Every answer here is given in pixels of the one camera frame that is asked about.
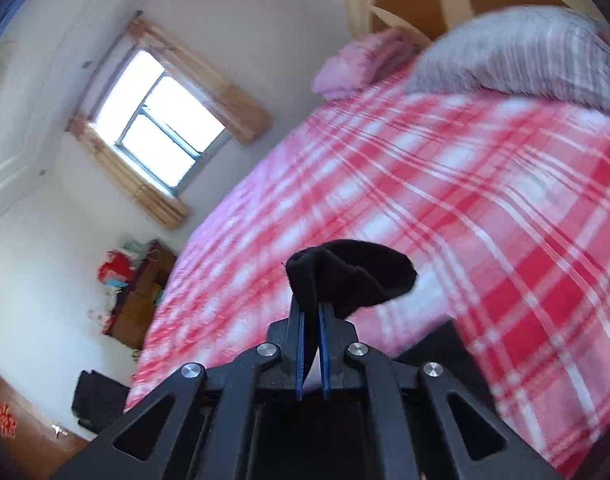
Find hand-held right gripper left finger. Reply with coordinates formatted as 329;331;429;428
50;300;306;480

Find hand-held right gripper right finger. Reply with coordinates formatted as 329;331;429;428
318;304;560;480

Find black pants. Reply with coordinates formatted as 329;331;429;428
285;240;496;411

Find wooden cabinet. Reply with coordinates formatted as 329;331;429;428
102;240;178;351

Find red boxes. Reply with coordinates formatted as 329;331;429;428
95;247;150;291

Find red plaid blanket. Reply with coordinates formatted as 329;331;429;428
125;67;610;480

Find black bag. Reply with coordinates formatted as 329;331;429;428
72;370;130;433

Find beige curtain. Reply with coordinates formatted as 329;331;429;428
127;17;273;148
67;115;192;231

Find wooden door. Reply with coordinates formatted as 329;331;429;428
0;355;88;461

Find window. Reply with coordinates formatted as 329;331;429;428
92;47;228;188

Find pink pillow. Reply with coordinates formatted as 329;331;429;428
312;27;420;98

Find red door decoration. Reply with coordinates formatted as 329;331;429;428
0;395;18;438

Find grey plaid pillow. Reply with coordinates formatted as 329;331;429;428
405;7;610;121

